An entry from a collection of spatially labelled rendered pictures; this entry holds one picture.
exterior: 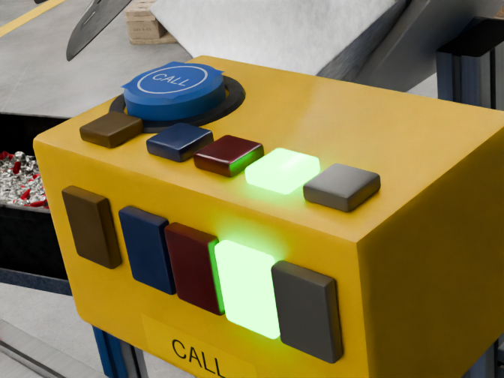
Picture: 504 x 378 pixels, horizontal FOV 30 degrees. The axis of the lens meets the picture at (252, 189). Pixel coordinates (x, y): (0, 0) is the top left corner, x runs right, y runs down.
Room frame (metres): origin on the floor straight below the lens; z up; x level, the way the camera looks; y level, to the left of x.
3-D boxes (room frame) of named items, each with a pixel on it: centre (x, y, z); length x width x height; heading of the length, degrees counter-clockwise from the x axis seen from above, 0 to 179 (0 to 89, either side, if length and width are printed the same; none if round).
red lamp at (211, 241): (0.27, 0.02, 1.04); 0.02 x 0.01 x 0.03; 45
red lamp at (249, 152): (0.29, 0.01, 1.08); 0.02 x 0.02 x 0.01; 45
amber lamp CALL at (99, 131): (0.33, 0.05, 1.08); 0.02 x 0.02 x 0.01; 45
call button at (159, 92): (0.35, 0.02, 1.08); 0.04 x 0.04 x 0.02
